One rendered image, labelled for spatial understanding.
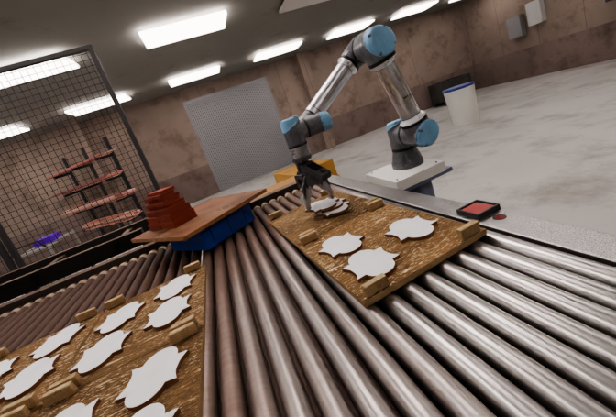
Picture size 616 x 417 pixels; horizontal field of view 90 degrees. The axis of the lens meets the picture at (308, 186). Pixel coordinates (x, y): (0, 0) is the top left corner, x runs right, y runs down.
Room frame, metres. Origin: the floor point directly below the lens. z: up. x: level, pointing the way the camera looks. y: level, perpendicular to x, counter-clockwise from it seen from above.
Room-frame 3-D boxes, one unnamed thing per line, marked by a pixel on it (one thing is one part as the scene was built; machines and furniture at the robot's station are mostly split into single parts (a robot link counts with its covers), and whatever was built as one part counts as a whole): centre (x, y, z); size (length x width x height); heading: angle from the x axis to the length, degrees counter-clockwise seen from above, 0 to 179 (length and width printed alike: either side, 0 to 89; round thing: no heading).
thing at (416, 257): (0.80, -0.13, 0.93); 0.41 x 0.35 x 0.02; 18
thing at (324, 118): (1.22, -0.11, 1.27); 0.11 x 0.11 x 0.08; 15
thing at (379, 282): (0.57, -0.06, 0.95); 0.06 x 0.02 x 0.03; 108
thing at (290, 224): (1.20, -0.01, 0.93); 0.41 x 0.35 x 0.02; 18
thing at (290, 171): (5.69, 0.01, 0.22); 1.27 x 0.91 x 0.44; 16
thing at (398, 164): (1.47, -0.50, 0.97); 0.15 x 0.15 x 0.10
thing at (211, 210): (1.52, 0.56, 1.03); 0.50 x 0.50 x 0.02; 51
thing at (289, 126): (1.18, -0.02, 1.27); 0.09 x 0.08 x 0.11; 105
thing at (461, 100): (6.45, -3.63, 0.40); 0.62 x 0.62 x 0.79
